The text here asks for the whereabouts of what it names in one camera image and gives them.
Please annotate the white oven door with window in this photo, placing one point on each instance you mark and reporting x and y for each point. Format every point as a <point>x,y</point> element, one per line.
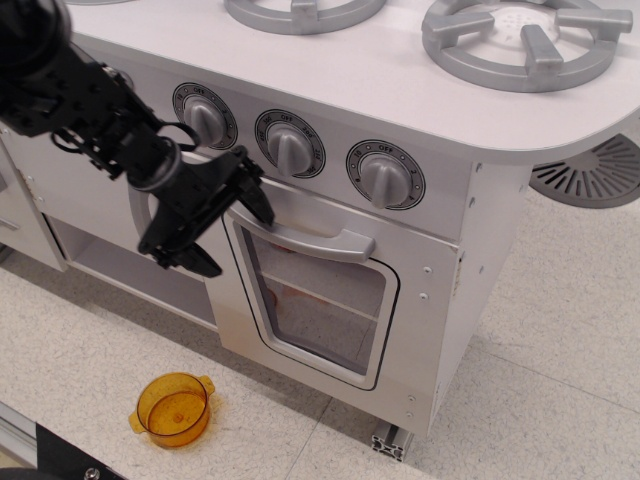
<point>395,328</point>

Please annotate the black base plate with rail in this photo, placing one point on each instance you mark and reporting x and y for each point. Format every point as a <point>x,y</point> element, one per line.
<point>31,451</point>

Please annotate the white left cabinet unit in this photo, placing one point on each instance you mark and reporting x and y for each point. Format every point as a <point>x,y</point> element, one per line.
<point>24,228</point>

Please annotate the silver oven door handle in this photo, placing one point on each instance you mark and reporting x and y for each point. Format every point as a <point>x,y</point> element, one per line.
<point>315,228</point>

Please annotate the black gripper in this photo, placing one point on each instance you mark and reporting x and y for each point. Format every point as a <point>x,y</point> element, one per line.
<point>191,197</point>

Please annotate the grey slotted round disc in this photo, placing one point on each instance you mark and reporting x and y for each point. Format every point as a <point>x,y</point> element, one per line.
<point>606,176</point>

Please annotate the middle grey stove knob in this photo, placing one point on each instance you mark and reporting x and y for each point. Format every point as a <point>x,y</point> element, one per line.
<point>290,144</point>

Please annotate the grey stove knob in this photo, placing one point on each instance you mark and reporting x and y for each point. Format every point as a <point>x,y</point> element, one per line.
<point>207,114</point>
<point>386,175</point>
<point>290,144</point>

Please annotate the orange white toy lower shelf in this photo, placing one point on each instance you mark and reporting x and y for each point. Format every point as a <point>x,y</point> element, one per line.
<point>287,292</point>

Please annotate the white toy kitchen stove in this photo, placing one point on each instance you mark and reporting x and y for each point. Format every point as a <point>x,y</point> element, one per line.
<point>397,139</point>

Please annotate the left silver burner grate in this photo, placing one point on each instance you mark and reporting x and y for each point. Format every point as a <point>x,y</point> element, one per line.
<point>303,17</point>

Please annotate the silver burner grate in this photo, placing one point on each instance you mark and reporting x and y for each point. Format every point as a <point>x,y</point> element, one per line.
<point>524,46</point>
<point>303,17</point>

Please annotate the aluminium extrusion foot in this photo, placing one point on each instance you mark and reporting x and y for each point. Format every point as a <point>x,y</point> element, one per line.
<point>391,440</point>

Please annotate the orange transparent toy pot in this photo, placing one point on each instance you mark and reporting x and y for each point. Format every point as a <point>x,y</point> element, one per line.
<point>173,409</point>

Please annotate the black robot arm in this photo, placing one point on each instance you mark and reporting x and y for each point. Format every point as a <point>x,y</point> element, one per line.
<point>51,86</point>

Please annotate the left grey stove knob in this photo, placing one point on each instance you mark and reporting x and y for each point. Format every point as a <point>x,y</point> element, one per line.
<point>207,114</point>

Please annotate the right silver burner grate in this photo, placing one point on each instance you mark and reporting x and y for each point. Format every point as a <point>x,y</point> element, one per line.
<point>524,46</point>

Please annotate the right grey stove knob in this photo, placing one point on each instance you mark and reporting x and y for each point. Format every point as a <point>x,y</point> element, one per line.
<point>386,175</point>

